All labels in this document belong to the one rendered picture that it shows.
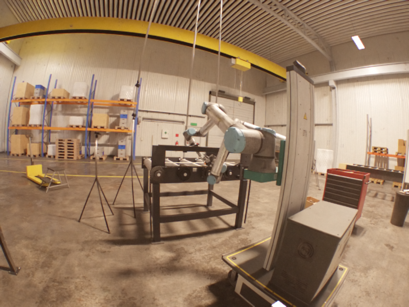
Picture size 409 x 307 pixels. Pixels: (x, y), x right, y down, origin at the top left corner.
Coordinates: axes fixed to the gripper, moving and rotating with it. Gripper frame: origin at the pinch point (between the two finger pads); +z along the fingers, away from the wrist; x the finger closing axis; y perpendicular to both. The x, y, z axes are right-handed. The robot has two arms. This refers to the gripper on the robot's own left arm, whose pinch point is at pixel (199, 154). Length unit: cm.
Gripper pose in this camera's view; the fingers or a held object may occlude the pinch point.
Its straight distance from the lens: 214.9
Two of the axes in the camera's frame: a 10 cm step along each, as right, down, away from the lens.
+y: 8.0, -5.1, 3.3
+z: 5.2, 8.5, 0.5
